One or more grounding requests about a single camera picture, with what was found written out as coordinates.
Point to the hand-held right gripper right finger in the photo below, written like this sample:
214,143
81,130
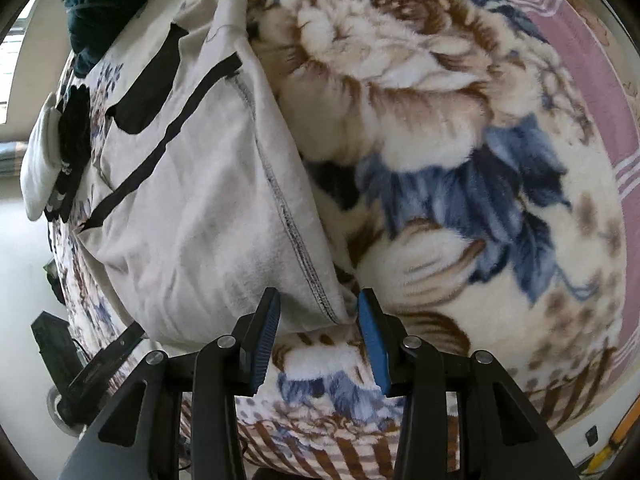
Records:
372,335

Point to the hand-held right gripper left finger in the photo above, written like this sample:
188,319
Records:
265,340

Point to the beige black-striped small garment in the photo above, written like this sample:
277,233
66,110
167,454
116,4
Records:
200,200

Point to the floral fleece blanket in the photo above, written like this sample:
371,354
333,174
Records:
425,185

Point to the black wheeled stand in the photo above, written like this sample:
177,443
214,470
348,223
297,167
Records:
70,375

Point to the yellow tool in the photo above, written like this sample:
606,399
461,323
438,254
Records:
607,452

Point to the black patterned cloth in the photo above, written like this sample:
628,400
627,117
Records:
72,150

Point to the white pillow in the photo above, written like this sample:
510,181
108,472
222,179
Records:
42,160

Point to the pink striped bed sheet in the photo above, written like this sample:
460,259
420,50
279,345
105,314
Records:
575,50

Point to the dark green cloth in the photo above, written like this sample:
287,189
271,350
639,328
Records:
92,7

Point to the window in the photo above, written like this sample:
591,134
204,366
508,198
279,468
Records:
15,55

